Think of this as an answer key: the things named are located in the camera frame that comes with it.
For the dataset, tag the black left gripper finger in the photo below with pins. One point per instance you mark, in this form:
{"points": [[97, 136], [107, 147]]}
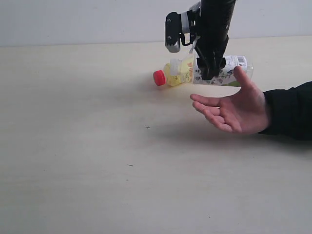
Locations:
{"points": [[209, 67]]}

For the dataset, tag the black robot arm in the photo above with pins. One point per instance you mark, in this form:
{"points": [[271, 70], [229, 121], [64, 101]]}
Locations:
{"points": [[216, 12]]}

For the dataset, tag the person's open bare hand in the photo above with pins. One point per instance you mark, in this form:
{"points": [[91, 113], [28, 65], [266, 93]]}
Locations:
{"points": [[245, 112]]}

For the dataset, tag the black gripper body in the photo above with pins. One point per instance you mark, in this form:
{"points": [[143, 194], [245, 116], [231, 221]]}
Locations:
{"points": [[211, 40]]}

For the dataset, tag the yellow juice bottle red cap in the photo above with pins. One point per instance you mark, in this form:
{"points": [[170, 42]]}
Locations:
{"points": [[176, 72]]}

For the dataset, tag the black sleeved forearm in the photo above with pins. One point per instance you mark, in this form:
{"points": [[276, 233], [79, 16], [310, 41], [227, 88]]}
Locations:
{"points": [[290, 112]]}

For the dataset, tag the clear bottle floral white label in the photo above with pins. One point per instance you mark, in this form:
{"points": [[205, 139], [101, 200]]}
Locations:
{"points": [[226, 76]]}

